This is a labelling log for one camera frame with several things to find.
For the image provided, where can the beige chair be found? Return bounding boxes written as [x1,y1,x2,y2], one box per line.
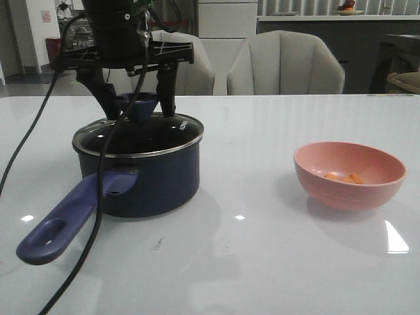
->
[152,30,215,96]
[226,30,345,95]

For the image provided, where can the grey counter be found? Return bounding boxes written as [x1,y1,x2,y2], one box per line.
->
[257,15,419,94]

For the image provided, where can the pink bowl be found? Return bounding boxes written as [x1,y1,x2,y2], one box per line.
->
[293,141,407,211]

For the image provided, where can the white cabinet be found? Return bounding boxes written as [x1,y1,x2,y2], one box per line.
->
[198,1,258,95]

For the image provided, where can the glass lid with blue knob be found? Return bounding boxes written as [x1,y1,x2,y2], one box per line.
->
[72,93,204,158]

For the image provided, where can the left beige chair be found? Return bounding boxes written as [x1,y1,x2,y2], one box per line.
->
[152,30,215,96]

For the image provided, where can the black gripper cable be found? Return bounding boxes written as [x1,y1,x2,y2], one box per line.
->
[0,12,152,315]

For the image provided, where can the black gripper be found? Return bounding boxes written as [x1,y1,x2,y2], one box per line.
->
[58,1,194,119]

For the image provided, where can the fruit plate on counter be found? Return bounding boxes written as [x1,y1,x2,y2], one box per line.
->
[335,0,363,16]

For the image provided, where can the right beige chair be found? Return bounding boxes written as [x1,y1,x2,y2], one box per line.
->
[226,30,345,95]

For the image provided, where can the dark blue saucepan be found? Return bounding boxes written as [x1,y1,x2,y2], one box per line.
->
[16,141,200,265]

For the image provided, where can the orange ham slices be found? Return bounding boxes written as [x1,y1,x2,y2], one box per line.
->
[324,172,364,184]

